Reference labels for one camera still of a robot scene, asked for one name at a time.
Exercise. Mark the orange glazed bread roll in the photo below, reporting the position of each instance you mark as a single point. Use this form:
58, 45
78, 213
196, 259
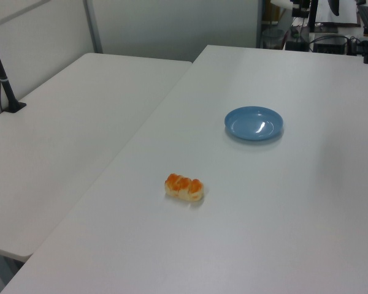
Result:
184, 187

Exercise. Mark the blue round plate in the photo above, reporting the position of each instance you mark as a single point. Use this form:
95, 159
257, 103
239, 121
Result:
254, 123

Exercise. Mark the white rounded-corner table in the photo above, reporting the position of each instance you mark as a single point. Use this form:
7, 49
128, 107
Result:
64, 137

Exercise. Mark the small black device box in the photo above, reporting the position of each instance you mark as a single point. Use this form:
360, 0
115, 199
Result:
297, 43

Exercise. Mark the black mini computer box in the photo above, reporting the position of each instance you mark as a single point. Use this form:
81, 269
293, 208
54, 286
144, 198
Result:
330, 45

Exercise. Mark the black pole with clamp base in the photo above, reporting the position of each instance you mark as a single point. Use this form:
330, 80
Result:
2, 78

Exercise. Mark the black curved object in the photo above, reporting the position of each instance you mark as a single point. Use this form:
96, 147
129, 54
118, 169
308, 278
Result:
335, 6

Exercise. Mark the white paper sheet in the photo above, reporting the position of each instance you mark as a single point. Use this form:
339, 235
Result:
345, 15

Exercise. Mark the grey metal partition post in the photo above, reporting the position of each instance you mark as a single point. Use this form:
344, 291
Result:
93, 26

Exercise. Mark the black monitor stand post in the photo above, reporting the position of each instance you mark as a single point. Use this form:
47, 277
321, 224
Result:
312, 15

